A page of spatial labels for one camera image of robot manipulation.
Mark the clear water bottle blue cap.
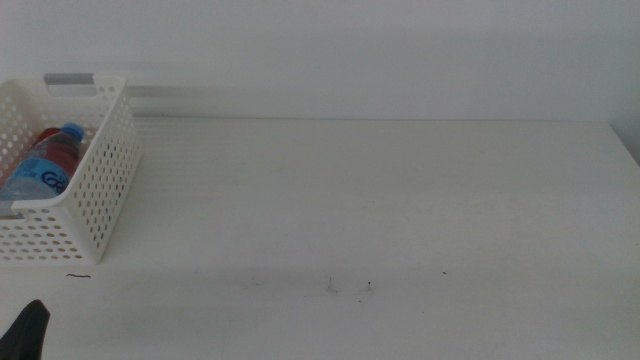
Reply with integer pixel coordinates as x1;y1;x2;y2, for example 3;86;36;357
0;122;87;219

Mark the red soda can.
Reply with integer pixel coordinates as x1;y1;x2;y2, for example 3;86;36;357
27;126;81;174

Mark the white perforated plastic basket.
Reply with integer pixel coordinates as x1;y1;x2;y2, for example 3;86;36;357
0;74;143;266

